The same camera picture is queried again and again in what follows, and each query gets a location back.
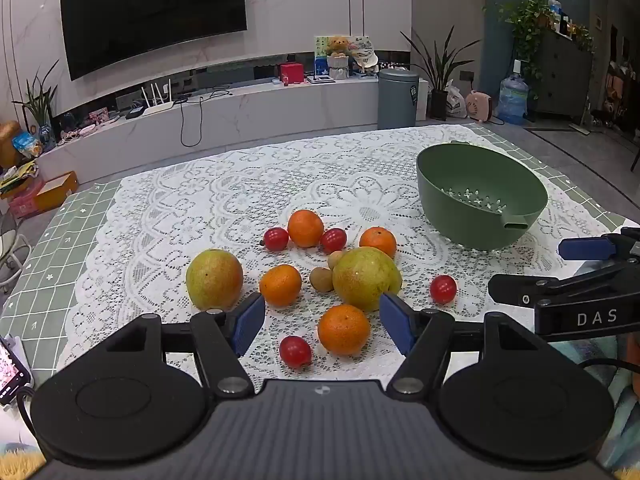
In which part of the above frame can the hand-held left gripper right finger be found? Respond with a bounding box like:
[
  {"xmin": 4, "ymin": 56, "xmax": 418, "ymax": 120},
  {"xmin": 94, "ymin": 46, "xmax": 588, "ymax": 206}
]
[{"xmin": 379, "ymin": 292, "xmax": 546, "ymax": 401}]

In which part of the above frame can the red cherry tomato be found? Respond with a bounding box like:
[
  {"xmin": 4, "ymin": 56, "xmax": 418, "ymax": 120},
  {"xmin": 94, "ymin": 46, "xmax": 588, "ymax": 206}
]
[
  {"xmin": 279, "ymin": 335, "xmax": 313, "ymax": 368},
  {"xmin": 430, "ymin": 274, "xmax": 458, "ymax": 305},
  {"xmin": 263, "ymin": 227, "xmax": 290, "ymax": 252},
  {"xmin": 320, "ymin": 227, "xmax": 348, "ymax": 254}
]

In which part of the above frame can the pink heater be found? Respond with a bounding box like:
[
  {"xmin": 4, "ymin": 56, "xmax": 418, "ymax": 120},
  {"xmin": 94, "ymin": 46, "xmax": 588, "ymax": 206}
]
[{"xmin": 466, "ymin": 90, "xmax": 493, "ymax": 123}]

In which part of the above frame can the slim-leaved potted plant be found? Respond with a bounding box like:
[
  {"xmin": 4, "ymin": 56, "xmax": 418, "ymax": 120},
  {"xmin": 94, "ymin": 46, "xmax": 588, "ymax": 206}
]
[{"xmin": 12, "ymin": 60, "xmax": 61, "ymax": 151}]

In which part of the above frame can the long-leaved potted plant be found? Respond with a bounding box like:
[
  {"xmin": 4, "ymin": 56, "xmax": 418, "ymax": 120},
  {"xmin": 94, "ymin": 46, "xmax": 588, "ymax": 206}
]
[{"xmin": 400, "ymin": 25, "xmax": 483, "ymax": 121}]

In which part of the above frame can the trailing green plant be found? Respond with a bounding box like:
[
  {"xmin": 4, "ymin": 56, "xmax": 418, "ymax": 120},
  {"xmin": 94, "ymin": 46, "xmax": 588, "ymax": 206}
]
[{"xmin": 500, "ymin": 0, "xmax": 553, "ymax": 81}]

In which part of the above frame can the grey trash can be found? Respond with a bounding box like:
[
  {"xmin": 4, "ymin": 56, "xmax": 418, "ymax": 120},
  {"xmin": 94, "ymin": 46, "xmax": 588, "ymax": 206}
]
[{"xmin": 377, "ymin": 69, "xmax": 420, "ymax": 130}]

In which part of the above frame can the light teal cloth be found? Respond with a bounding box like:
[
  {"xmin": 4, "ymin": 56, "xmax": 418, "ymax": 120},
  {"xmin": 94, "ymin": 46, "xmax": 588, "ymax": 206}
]
[{"xmin": 545, "ymin": 332, "xmax": 640, "ymax": 480}]

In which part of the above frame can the black television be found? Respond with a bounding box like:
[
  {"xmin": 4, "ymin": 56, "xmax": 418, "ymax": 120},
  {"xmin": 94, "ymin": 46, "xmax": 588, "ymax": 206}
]
[{"xmin": 60, "ymin": 0, "xmax": 248, "ymax": 81}]

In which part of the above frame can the black power cable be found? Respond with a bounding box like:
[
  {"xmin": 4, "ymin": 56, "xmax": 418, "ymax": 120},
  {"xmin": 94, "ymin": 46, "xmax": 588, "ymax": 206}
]
[{"xmin": 179, "ymin": 90, "xmax": 233, "ymax": 148}]

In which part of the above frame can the blue snack bag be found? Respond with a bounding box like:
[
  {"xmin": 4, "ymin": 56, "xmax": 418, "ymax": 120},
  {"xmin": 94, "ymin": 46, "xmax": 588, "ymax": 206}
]
[{"xmin": 12, "ymin": 130, "xmax": 43, "ymax": 158}]

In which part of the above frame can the printed paper fan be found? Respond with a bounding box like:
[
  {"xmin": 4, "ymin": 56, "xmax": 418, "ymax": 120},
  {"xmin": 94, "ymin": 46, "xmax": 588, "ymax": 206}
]
[{"xmin": 350, "ymin": 40, "xmax": 379, "ymax": 70}]

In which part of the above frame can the white router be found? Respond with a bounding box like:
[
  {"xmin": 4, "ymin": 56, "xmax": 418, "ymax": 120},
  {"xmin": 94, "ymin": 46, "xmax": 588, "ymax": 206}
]
[{"xmin": 141, "ymin": 79, "xmax": 174, "ymax": 112}]

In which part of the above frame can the green colander bowl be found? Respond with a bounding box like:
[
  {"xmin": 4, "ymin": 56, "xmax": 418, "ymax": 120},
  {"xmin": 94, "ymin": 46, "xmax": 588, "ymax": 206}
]
[{"xmin": 416, "ymin": 141, "xmax": 549, "ymax": 252}]

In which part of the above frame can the white plastic bag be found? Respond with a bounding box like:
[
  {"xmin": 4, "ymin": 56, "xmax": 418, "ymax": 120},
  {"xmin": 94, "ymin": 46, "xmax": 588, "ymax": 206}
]
[{"xmin": 445, "ymin": 80, "xmax": 468, "ymax": 118}]

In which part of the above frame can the orange mandarin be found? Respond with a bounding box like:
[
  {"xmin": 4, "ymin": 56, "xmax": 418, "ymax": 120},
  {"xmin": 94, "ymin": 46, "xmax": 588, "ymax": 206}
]
[
  {"xmin": 259, "ymin": 264, "xmax": 303, "ymax": 308},
  {"xmin": 359, "ymin": 226, "xmax": 398, "ymax": 260},
  {"xmin": 317, "ymin": 303, "xmax": 371, "ymax": 356},
  {"xmin": 287, "ymin": 209, "xmax": 325, "ymax": 248}
]

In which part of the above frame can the illustrated card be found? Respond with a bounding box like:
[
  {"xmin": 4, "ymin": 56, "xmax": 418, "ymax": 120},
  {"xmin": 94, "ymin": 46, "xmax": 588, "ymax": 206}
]
[{"xmin": 314, "ymin": 36, "xmax": 373, "ymax": 61}]

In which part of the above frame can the smartphone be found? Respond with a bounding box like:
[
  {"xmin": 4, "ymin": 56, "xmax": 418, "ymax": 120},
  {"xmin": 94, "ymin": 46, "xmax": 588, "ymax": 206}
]
[{"xmin": 0, "ymin": 335, "xmax": 35, "ymax": 407}]

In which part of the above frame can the blue water jug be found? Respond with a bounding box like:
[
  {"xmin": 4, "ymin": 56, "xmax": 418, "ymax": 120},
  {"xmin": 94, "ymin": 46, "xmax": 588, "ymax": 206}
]
[{"xmin": 496, "ymin": 74, "xmax": 530, "ymax": 126}]

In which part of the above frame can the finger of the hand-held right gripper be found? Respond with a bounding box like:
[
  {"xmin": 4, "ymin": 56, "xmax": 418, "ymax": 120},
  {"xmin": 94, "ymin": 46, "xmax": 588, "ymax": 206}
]
[
  {"xmin": 488, "ymin": 261, "xmax": 628, "ymax": 308},
  {"xmin": 558, "ymin": 227, "xmax": 640, "ymax": 264}
]

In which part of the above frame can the red box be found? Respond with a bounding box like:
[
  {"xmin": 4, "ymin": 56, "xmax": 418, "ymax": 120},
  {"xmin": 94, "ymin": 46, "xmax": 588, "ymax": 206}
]
[{"xmin": 279, "ymin": 62, "xmax": 305, "ymax": 86}]

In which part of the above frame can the pink box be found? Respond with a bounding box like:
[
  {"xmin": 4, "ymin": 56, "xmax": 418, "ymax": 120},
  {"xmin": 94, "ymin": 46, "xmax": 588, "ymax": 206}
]
[{"xmin": 10, "ymin": 180, "xmax": 46, "ymax": 218}]

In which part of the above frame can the orange cardboard box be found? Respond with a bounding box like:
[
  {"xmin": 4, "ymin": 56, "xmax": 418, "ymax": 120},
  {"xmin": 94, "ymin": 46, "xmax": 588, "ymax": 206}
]
[{"xmin": 32, "ymin": 171, "xmax": 79, "ymax": 211}]

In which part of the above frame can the grey cabinet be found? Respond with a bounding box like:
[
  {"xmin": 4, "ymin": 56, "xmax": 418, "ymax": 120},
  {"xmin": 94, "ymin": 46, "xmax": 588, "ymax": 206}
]
[{"xmin": 532, "ymin": 30, "xmax": 593, "ymax": 121}]

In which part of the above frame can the white marble television console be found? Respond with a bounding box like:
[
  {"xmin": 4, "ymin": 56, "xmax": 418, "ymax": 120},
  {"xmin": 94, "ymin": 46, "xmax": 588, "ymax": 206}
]
[{"xmin": 35, "ymin": 77, "xmax": 431, "ymax": 186}]

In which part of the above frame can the green-red mango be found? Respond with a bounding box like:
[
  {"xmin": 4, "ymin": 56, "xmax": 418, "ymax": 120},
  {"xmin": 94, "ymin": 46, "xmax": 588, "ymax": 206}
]
[
  {"xmin": 332, "ymin": 246, "xmax": 403, "ymax": 312},
  {"xmin": 185, "ymin": 249, "xmax": 244, "ymax": 311}
]

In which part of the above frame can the white lace tablecloth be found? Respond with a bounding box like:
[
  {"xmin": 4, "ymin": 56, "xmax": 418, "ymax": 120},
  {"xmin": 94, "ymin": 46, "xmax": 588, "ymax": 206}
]
[{"xmin": 57, "ymin": 125, "xmax": 628, "ymax": 396}]

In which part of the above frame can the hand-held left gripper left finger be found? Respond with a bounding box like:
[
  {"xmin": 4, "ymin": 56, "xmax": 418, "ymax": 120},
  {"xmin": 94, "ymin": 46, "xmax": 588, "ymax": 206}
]
[{"xmin": 100, "ymin": 292, "xmax": 266, "ymax": 400}]

